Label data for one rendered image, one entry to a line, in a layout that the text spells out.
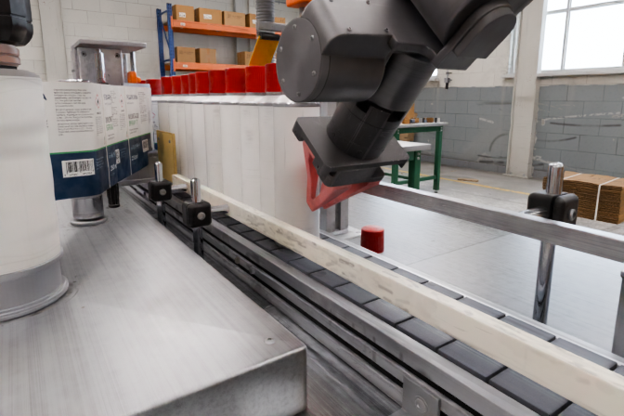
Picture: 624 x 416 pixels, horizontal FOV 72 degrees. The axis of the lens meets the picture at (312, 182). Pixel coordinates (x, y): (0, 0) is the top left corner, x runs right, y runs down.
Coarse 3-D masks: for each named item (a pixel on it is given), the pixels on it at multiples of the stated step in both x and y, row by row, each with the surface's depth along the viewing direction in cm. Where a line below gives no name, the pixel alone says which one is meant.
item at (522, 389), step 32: (224, 224) 58; (288, 256) 46; (352, 288) 38; (384, 320) 33; (416, 320) 33; (512, 320) 33; (448, 352) 29; (480, 352) 29; (576, 352) 29; (512, 384) 25
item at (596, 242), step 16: (368, 192) 44; (384, 192) 42; (400, 192) 40; (416, 192) 39; (432, 208) 38; (448, 208) 36; (464, 208) 35; (480, 208) 34; (496, 208) 33; (480, 224) 34; (496, 224) 33; (512, 224) 32; (528, 224) 30; (544, 224) 30; (560, 224) 29; (544, 240) 30; (560, 240) 29; (576, 240) 28; (592, 240) 27; (608, 240) 26; (608, 256) 26
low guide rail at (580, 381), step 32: (256, 224) 49; (288, 224) 45; (320, 256) 39; (352, 256) 36; (384, 288) 32; (416, 288) 30; (448, 320) 28; (480, 320) 26; (512, 352) 24; (544, 352) 23; (544, 384) 23; (576, 384) 21; (608, 384) 20
